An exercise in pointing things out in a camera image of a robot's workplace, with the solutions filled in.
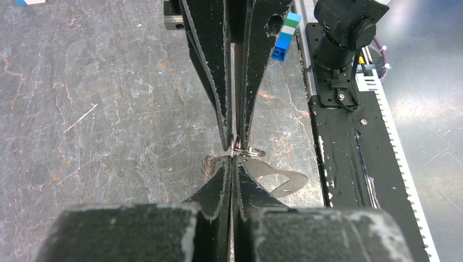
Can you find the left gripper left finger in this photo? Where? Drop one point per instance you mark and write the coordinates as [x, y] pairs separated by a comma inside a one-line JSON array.
[[197, 229]]

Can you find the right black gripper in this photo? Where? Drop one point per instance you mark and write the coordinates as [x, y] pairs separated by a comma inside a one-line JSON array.
[[206, 24]]

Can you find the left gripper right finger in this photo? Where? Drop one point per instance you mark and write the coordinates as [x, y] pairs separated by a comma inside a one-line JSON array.
[[265, 229]]

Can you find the metal key organizer plate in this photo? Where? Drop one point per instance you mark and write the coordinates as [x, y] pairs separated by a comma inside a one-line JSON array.
[[257, 169]]

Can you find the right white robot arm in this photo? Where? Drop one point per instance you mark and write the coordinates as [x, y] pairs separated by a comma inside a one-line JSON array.
[[231, 42]]

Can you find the blue green brick stack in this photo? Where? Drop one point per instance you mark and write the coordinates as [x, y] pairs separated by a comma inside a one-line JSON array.
[[291, 24]]

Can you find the blue white toy brick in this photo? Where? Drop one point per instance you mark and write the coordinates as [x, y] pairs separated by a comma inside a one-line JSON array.
[[28, 2]]

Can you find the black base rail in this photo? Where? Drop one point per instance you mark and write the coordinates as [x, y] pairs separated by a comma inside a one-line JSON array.
[[356, 160]]

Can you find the grey slotted cable duct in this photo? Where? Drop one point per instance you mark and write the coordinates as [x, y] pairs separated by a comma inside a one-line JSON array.
[[372, 83]]

